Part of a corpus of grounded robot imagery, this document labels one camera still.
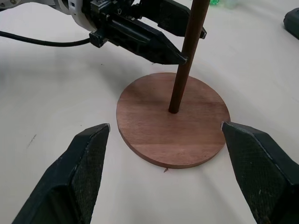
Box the round wooden base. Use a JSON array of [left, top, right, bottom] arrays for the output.
[[116, 72, 232, 169]]

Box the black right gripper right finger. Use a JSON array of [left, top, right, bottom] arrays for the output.
[[221, 120, 299, 224]]

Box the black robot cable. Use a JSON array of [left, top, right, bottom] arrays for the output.
[[0, 30, 91, 48]]

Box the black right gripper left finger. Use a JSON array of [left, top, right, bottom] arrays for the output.
[[11, 123, 111, 224]]

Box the dark brown wooden pole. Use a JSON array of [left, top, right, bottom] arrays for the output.
[[168, 0, 209, 114]]

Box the dark green box-shaped object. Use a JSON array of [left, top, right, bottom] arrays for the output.
[[284, 7, 299, 40]]

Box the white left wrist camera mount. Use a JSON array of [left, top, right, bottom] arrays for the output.
[[55, 0, 97, 31]]

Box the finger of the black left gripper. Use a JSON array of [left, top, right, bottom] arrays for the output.
[[108, 20, 189, 65], [131, 0, 208, 40]]

